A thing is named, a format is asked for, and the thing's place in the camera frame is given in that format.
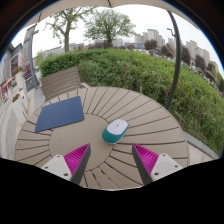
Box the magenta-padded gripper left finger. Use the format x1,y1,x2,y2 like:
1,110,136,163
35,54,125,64
40,142,92,186

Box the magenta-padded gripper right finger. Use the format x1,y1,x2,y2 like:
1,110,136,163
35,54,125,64
131,143,184,186

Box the white and teal computer mouse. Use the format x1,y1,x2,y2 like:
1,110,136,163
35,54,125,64
101,118,130,145

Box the dark blue mouse pad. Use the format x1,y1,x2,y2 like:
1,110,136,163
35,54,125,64
34,105,86,133

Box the white planter with flowers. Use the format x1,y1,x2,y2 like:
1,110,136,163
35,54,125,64
11,93,30,126
12,65,26,90

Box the slatted brown outdoor chair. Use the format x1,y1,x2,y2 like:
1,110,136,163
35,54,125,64
40,65,90,101

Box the green hedge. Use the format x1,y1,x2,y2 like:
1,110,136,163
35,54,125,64
38,48,224,158

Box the dark curved parasol pole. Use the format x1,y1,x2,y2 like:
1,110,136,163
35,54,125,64
165,10,183,111

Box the tall grey sign pillar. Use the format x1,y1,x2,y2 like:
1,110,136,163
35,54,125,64
22,24,40,92

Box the distant high-rise buildings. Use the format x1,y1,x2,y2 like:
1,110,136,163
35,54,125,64
134,28,212,68

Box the thin-crowned tree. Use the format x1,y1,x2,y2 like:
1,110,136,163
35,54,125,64
44,5,96,54

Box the round leafy tree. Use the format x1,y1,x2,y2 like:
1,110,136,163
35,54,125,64
83,8,136,48

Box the beige parasol canopy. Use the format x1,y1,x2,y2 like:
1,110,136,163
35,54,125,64
23,0,201,29

